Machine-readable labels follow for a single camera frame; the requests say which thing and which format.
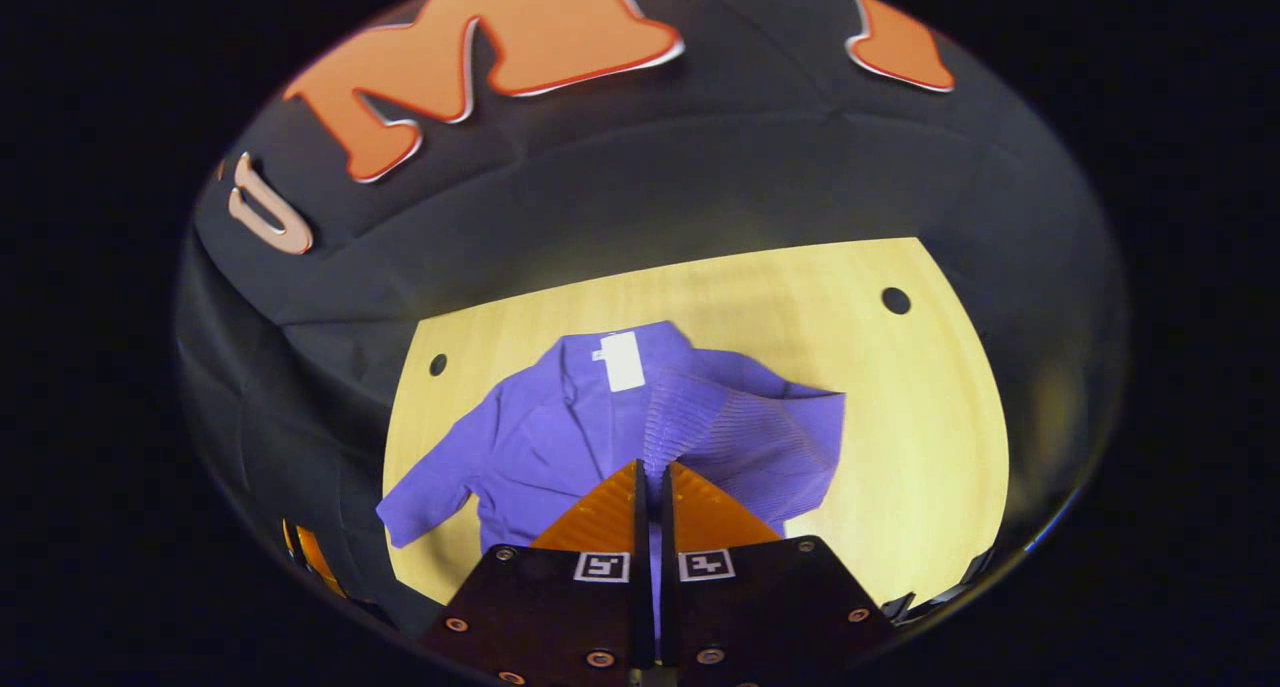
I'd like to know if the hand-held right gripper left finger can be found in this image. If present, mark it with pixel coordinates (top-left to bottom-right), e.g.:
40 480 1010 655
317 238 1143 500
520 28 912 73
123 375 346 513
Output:
418 457 656 686

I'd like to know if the black backdrop cloth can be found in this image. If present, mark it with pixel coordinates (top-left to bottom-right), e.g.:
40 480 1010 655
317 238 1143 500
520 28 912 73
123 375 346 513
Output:
175 0 1131 638

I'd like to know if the purple shirt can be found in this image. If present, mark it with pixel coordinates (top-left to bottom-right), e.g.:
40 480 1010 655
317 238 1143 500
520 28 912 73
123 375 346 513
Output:
376 320 847 658

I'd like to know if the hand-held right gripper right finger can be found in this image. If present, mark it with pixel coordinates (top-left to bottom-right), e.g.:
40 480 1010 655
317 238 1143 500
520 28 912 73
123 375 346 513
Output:
658 459 898 686

